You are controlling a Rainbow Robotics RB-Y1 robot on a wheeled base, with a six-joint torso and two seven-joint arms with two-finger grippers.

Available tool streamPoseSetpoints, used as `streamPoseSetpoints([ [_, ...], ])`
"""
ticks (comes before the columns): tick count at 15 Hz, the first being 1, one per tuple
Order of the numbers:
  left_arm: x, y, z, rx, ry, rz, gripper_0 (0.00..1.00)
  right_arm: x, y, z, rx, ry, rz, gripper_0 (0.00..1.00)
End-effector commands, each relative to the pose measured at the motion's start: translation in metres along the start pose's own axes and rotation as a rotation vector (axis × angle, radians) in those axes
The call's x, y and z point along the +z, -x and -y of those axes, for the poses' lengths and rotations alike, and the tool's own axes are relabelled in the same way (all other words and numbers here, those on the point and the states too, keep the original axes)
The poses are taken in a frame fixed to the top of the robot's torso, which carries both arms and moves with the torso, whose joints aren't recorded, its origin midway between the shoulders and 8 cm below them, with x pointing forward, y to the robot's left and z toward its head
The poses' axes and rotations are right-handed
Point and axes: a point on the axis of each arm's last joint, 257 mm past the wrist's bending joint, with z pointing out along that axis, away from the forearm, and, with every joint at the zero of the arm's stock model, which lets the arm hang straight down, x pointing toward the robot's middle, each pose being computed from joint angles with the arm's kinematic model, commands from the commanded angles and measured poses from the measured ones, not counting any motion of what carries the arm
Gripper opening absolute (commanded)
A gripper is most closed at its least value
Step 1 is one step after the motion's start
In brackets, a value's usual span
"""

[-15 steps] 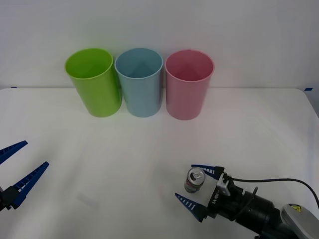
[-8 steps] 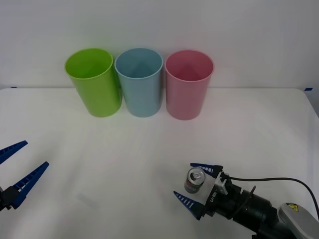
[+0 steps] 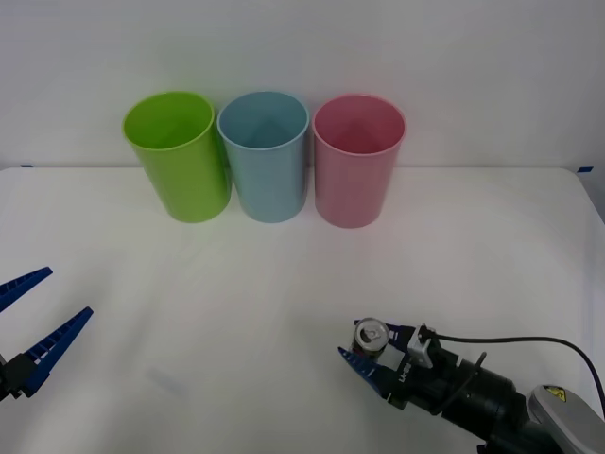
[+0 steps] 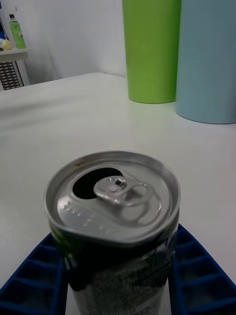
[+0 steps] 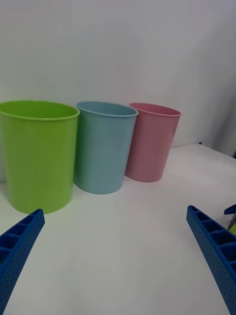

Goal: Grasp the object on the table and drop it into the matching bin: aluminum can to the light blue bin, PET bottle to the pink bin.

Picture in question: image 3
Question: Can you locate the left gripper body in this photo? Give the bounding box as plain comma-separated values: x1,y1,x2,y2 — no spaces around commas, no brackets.
0,353,23,404

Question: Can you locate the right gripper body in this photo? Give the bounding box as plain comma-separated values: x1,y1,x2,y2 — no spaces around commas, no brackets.
381,324,470,416

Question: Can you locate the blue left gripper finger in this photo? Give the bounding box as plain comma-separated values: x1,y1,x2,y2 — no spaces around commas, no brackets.
8,306,95,399
0,266,54,314

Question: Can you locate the silver drink can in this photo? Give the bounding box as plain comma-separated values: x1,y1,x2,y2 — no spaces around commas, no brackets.
352,318,392,363

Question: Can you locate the pink plastic bin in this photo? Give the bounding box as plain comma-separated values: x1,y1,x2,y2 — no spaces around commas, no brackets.
311,93,408,230

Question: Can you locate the pale blue plastic bin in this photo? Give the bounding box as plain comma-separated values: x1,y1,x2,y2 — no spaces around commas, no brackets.
216,90,311,223

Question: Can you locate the green plastic bin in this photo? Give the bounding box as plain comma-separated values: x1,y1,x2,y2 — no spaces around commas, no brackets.
122,90,233,224

